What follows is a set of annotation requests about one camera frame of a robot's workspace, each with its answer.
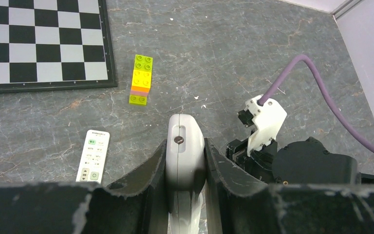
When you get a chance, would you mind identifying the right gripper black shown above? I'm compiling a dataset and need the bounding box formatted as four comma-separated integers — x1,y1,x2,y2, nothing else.
225,139,278,183

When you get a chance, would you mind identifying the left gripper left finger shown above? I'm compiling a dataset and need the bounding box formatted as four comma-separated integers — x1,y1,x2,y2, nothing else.
0,141,168,234

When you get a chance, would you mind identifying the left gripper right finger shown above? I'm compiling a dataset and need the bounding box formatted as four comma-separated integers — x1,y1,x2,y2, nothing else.
205,138,374,234

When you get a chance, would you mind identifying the white remote control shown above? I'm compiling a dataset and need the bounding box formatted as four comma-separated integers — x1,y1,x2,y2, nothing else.
165,114,206,234

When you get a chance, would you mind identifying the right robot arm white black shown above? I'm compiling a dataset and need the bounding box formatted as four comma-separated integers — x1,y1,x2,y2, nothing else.
226,137,374,185

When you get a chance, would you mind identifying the white remote left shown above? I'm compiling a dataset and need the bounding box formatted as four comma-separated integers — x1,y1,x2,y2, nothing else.
75,130,110,184

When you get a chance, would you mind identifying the green yellow orange brick stack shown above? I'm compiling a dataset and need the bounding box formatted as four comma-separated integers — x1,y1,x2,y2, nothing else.
129,55,153,106

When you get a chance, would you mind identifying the black white chessboard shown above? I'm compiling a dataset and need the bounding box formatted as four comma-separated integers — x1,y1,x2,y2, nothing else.
0,0,118,93

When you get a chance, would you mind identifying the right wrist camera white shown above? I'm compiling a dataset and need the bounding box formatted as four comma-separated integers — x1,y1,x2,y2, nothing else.
238,95,287,156

